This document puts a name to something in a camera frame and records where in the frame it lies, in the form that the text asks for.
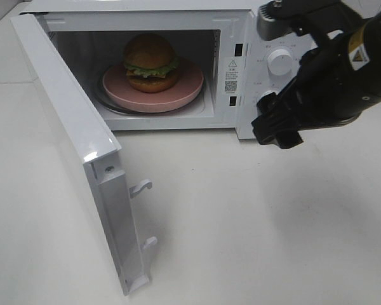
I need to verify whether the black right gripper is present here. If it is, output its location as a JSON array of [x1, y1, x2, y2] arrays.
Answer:
[[251, 0, 381, 149]]

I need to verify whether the burger with lettuce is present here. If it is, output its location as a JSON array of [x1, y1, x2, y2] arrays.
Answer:
[[123, 33, 180, 93]]

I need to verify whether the pink round plate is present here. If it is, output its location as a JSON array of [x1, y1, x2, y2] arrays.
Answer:
[[101, 59, 204, 113]]

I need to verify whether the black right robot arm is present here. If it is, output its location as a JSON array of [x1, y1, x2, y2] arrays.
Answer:
[[251, 1, 381, 149]]

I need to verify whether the upper white power knob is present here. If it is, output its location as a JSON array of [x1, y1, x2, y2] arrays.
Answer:
[[266, 47, 295, 76]]

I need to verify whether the lower white timer knob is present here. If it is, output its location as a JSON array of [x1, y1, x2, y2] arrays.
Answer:
[[258, 89, 279, 105]]

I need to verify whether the white microwave oven body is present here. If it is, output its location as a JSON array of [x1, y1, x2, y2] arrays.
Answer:
[[18, 1, 312, 139]]

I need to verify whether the glass microwave turntable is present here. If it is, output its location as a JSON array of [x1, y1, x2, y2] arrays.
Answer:
[[93, 77, 205, 116]]

